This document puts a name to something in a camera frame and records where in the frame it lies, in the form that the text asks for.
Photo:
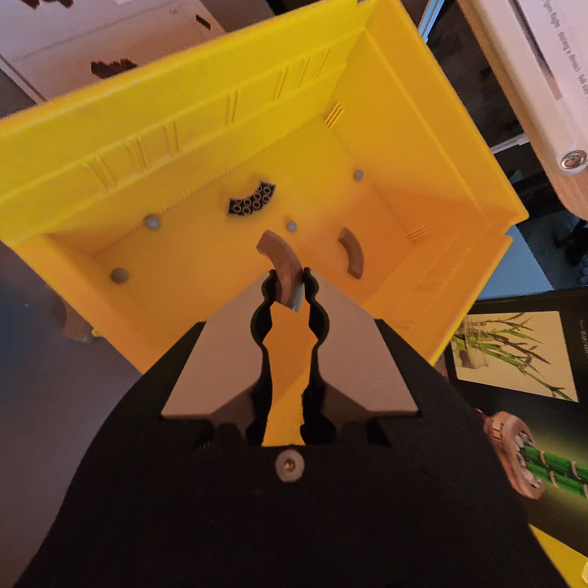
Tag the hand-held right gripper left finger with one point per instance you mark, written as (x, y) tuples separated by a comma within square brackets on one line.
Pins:
[(211, 367)]

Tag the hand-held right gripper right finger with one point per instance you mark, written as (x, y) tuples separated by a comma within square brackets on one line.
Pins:
[(367, 367)]

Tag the yellow plastic bin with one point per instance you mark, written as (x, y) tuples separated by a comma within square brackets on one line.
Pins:
[(183, 266)]

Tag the grey desk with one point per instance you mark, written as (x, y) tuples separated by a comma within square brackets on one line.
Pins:
[(46, 413)]

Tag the black toy set box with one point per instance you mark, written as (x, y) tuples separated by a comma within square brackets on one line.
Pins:
[(551, 413)]

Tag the instruction booklet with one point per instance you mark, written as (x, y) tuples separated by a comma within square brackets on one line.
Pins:
[(69, 41)]

